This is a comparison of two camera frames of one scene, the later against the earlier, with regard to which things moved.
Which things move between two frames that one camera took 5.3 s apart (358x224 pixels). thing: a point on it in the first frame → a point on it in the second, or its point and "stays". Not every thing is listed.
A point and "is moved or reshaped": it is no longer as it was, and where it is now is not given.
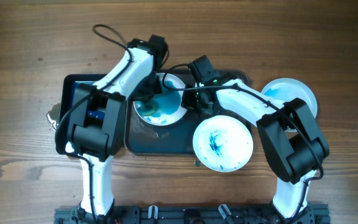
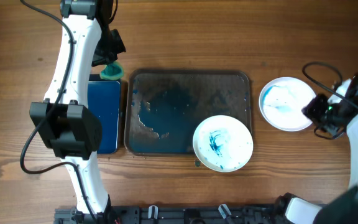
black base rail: x=314 y=213 stays
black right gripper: x=198 y=101 → x=312 y=109
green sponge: x=148 y=107 is moved or reshaped
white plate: x=222 y=143 stays
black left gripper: x=135 y=94 → x=119 y=48
